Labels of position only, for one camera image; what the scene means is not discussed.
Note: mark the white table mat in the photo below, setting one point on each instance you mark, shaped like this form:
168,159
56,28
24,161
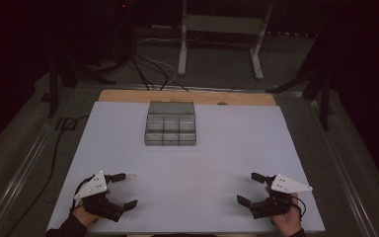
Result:
190,164

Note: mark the person's left hand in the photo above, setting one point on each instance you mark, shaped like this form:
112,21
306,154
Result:
83,215

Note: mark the white metal stand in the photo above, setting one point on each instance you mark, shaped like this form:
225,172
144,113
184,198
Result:
222,24

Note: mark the clear plastic compartment box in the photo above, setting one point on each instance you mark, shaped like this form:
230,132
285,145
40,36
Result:
170,126

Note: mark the person's right hand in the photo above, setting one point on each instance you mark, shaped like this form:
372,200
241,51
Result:
288,222

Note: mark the black tripod stand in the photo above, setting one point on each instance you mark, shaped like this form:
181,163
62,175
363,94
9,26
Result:
320,85

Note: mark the black metal stand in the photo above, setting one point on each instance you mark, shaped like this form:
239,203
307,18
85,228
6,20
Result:
53,89

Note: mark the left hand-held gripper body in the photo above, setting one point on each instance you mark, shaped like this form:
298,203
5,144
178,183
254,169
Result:
93,188

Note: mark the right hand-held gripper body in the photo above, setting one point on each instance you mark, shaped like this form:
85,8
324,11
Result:
286,186

